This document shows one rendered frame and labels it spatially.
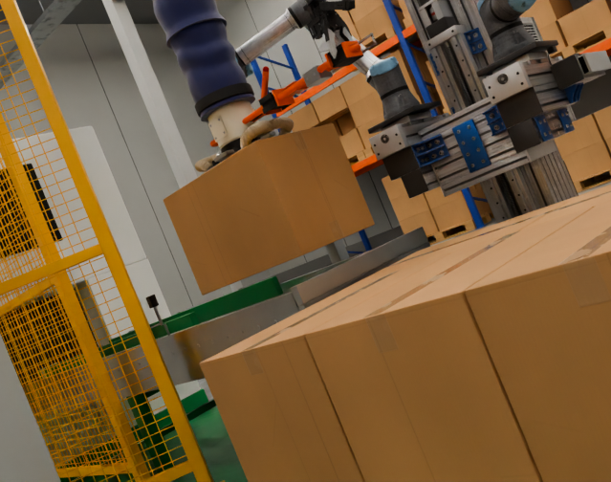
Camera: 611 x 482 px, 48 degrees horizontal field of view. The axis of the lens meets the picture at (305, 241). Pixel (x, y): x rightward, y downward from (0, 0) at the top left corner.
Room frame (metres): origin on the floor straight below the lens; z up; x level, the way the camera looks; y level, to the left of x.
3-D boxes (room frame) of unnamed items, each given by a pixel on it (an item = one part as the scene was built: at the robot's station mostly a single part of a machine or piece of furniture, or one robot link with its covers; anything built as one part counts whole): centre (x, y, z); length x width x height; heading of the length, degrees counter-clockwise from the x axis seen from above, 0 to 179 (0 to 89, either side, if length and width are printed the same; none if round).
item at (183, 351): (2.89, 0.89, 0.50); 2.31 x 0.05 x 0.19; 45
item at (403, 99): (2.69, -0.55, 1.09); 0.15 x 0.15 x 0.10
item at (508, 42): (2.36, -0.92, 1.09); 0.15 x 0.15 x 0.10
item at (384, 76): (2.69, -0.55, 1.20); 0.13 x 0.12 x 0.14; 170
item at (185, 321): (3.18, 1.10, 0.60); 1.60 x 0.11 x 0.09; 45
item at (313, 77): (2.22, -0.24, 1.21); 0.07 x 0.07 x 0.04; 44
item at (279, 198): (2.55, 0.09, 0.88); 0.60 x 0.40 x 0.40; 45
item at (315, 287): (2.29, -0.16, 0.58); 0.70 x 0.03 x 0.06; 135
